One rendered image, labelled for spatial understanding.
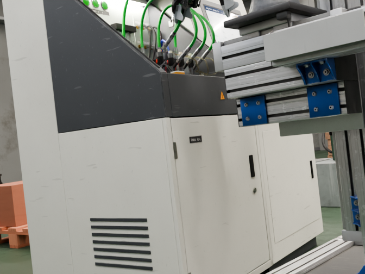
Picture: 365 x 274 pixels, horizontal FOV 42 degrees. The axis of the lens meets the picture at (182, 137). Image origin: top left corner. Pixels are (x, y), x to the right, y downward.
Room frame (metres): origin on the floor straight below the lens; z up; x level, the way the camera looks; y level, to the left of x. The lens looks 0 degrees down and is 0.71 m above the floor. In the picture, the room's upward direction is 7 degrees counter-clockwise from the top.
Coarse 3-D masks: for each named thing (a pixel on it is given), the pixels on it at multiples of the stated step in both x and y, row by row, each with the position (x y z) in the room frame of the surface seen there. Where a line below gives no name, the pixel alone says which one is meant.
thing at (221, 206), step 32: (192, 128) 1.82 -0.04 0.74; (224, 128) 2.01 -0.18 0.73; (192, 160) 1.80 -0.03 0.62; (224, 160) 1.99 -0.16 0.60; (256, 160) 2.22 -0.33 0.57; (192, 192) 1.78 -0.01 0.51; (224, 192) 1.97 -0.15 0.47; (256, 192) 2.19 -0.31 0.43; (192, 224) 1.76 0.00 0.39; (224, 224) 1.94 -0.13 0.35; (256, 224) 2.17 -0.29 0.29; (192, 256) 1.75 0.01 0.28; (224, 256) 1.92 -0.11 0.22; (256, 256) 2.14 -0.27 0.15
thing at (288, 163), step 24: (168, 0) 2.51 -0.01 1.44; (216, 0) 2.74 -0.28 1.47; (240, 0) 3.01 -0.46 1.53; (192, 24) 2.44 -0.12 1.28; (264, 144) 2.30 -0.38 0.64; (288, 144) 2.53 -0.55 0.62; (312, 144) 2.82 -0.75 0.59; (264, 168) 2.28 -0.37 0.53; (288, 168) 2.50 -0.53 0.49; (312, 168) 2.76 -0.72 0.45; (288, 192) 2.47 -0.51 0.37; (312, 192) 2.74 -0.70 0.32; (288, 216) 2.45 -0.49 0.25; (312, 216) 2.71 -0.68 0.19; (288, 240) 2.42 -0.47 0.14; (312, 240) 2.78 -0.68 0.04
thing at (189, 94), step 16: (176, 80) 1.77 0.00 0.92; (192, 80) 1.85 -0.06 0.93; (208, 80) 1.95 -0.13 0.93; (224, 80) 2.05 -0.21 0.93; (176, 96) 1.76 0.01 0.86; (192, 96) 1.84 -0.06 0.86; (208, 96) 1.93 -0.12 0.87; (176, 112) 1.75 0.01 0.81; (192, 112) 1.83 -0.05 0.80; (208, 112) 1.92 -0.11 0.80; (224, 112) 2.03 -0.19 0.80
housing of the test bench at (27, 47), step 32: (32, 0) 2.07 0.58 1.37; (32, 32) 2.08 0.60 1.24; (32, 64) 2.10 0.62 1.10; (32, 96) 2.11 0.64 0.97; (32, 128) 2.13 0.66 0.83; (32, 160) 2.14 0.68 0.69; (32, 192) 2.16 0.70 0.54; (64, 192) 2.03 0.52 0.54; (32, 224) 2.17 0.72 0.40; (64, 224) 2.04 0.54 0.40; (32, 256) 2.19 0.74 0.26; (64, 256) 2.06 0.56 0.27
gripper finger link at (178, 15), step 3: (177, 6) 1.94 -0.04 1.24; (180, 6) 1.93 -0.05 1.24; (177, 9) 1.95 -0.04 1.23; (180, 9) 1.94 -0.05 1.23; (177, 12) 1.96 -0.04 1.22; (180, 12) 1.94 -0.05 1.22; (174, 15) 1.96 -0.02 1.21; (177, 15) 1.96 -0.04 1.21; (180, 15) 1.95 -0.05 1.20; (174, 18) 1.98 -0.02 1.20; (177, 18) 1.97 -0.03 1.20; (180, 18) 1.95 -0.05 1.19; (183, 18) 1.94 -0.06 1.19; (177, 21) 2.00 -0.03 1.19
